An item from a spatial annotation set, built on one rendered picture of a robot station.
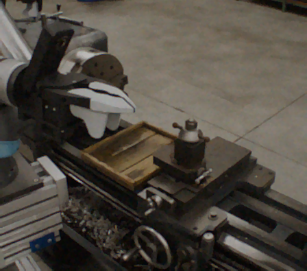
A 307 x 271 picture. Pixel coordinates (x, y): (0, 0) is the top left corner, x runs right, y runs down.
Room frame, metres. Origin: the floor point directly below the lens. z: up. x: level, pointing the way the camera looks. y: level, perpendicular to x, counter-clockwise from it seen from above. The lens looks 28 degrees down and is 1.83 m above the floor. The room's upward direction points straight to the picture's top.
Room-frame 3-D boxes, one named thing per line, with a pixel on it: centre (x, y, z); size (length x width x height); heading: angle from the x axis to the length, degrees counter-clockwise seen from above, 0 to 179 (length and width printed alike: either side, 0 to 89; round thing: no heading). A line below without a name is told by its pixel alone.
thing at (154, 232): (1.07, -0.04, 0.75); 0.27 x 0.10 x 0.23; 47
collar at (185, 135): (1.20, -0.11, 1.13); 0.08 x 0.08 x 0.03
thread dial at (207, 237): (0.98, -0.16, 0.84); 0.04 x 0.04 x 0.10; 47
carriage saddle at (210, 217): (1.22, -0.20, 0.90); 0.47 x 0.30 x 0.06; 137
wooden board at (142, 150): (1.47, 0.06, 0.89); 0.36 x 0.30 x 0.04; 137
